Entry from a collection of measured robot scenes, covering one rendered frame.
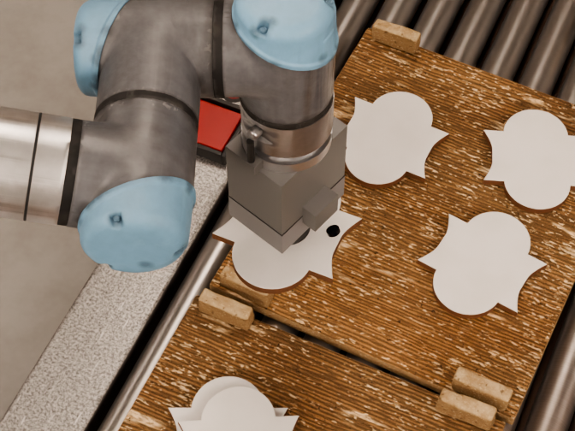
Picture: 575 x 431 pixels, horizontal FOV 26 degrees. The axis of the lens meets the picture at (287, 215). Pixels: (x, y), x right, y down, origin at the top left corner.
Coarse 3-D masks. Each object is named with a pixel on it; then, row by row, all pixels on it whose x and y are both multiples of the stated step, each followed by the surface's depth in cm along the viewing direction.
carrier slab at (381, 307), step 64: (384, 64) 150; (448, 64) 150; (448, 128) 145; (384, 192) 140; (448, 192) 140; (384, 256) 136; (320, 320) 131; (384, 320) 131; (448, 320) 131; (512, 320) 131; (448, 384) 127; (512, 384) 127
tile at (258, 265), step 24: (336, 216) 115; (240, 240) 114; (312, 240) 114; (336, 240) 114; (240, 264) 113; (264, 264) 113; (288, 264) 113; (312, 264) 113; (264, 288) 111; (288, 288) 112
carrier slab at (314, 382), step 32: (192, 320) 131; (256, 320) 131; (192, 352) 129; (224, 352) 129; (256, 352) 129; (288, 352) 129; (320, 352) 129; (160, 384) 127; (192, 384) 127; (256, 384) 127; (288, 384) 127; (320, 384) 127; (352, 384) 127; (384, 384) 127; (128, 416) 125; (160, 416) 125; (320, 416) 125; (352, 416) 125; (384, 416) 125; (416, 416) 125; (448, 416) 125
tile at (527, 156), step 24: (528, 120) 145; (552, 120) 145; (504, 144) 143; (528, 144) 143; (552, 144) 143; (504, 168) 141; (528, 168) 141; (552, 168) 141; (528, 192) 139; (552, 192) 139
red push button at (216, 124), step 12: (204, 108) 148; (216, 108) 148; (204, 120) 147; (216, 120) 147; (228, 120) 147; (240, 120) 147; (204, 132) 146; (216, 132) 146; (228, 132) 146; (204, 144) 145; (216, 144) 145
